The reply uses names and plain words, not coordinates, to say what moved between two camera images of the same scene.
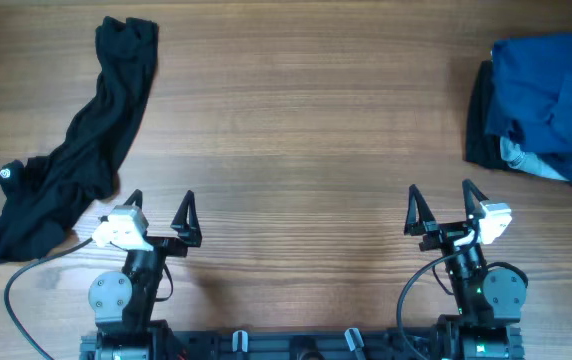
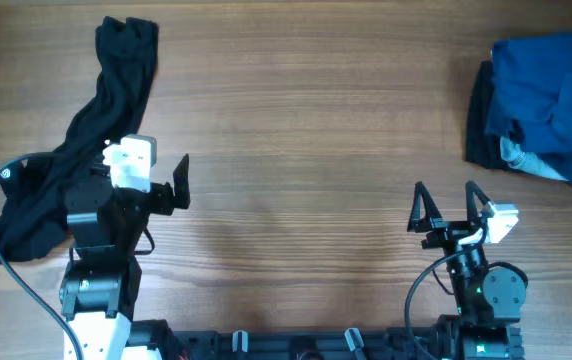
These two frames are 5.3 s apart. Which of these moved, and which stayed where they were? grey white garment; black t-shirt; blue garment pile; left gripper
Moved: left gripper
Stayed: grey white garment; black t-shirt; blue garment pile
